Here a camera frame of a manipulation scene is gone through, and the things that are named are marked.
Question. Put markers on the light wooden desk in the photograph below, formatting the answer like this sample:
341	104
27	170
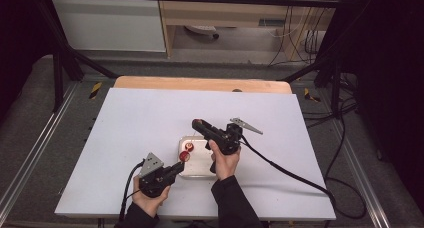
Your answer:
216	16

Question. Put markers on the white cabinet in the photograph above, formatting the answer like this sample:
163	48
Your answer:
110	24

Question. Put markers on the thin wooden stick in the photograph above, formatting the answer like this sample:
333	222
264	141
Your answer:
191	137

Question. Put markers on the chair base with caster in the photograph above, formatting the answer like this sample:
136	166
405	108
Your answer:
201	29

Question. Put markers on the black curtain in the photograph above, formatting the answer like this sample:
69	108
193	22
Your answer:
390	71
16	38

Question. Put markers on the aluminium floor rail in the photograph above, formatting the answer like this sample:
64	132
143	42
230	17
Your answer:
36	148
358	168

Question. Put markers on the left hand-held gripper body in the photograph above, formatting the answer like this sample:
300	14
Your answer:
155	183

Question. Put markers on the square white tray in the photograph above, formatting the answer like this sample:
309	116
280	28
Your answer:
200	164

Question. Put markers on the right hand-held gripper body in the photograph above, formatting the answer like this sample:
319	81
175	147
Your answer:
228	141

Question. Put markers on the wooden table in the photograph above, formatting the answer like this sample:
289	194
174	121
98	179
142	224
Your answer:
186	84

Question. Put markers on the person's left hand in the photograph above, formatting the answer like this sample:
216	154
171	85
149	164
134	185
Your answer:
150	204

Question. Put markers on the person's right hand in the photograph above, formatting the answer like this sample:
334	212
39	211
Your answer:
226	164

